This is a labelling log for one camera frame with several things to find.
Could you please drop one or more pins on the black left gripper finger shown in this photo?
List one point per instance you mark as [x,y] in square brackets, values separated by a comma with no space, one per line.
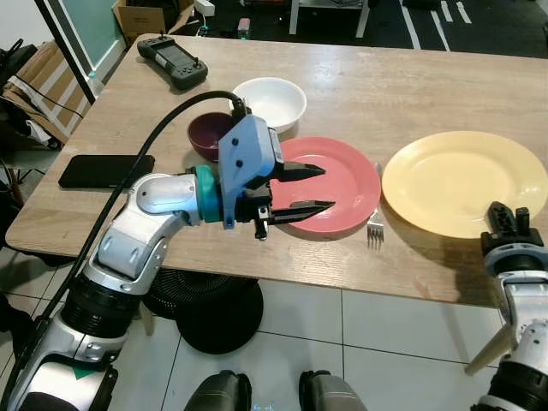
[300,171]
[300,211]

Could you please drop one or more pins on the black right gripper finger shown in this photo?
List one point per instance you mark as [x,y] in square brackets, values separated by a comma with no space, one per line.
[521,220]
[497,217]

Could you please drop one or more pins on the pink round plate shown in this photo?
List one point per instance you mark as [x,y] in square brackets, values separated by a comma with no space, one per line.
[351,184]

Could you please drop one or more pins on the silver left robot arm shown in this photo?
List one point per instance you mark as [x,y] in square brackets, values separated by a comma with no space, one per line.
[128,248]

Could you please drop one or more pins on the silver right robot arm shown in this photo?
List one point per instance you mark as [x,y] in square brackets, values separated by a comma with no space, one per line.
[522,300]

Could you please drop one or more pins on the yellow rimmed dinner plate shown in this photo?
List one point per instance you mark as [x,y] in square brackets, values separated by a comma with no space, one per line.
[454,180]

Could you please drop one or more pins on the white bowl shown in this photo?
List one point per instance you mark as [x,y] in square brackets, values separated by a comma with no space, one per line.
[274,103]

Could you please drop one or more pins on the silver metal fork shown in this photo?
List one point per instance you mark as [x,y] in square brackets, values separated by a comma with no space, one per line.
[375,227]

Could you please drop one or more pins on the small maroon bowl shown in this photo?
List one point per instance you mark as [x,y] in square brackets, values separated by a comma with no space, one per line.
[205,137]

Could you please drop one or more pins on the wooden table leg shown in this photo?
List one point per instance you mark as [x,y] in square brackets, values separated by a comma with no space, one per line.
[492,349]

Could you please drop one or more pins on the black round floor base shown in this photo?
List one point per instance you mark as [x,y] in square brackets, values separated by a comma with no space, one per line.
[218,317]

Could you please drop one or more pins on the black smartphone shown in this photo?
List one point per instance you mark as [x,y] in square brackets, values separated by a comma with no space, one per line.
[98,171]

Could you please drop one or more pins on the black handheld controller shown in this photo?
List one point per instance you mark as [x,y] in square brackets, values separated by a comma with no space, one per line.
[171,62]

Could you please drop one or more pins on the grey robot right leg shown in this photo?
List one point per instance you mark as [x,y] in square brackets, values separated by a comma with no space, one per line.
[332,394]

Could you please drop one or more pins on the grey robot leg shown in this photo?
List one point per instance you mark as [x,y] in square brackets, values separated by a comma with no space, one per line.
[332,394]
[218,392]

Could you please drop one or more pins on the grey robot left leg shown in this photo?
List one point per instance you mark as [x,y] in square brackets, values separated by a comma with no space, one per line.
[218,392]

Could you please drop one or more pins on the brown cardboard box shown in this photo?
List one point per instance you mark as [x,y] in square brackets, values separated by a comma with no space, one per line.
[141,19]

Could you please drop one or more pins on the flattened cardboard sheets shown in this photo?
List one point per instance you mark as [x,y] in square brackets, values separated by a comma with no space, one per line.
[43,86]

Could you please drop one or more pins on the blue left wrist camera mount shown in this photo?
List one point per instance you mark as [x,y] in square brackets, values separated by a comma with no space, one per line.
[248,158]

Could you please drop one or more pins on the white table frame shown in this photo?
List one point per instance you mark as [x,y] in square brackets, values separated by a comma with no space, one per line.
[295,17]

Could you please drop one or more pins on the teal panel with black frame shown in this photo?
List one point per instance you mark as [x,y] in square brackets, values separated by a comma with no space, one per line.
[86,26]

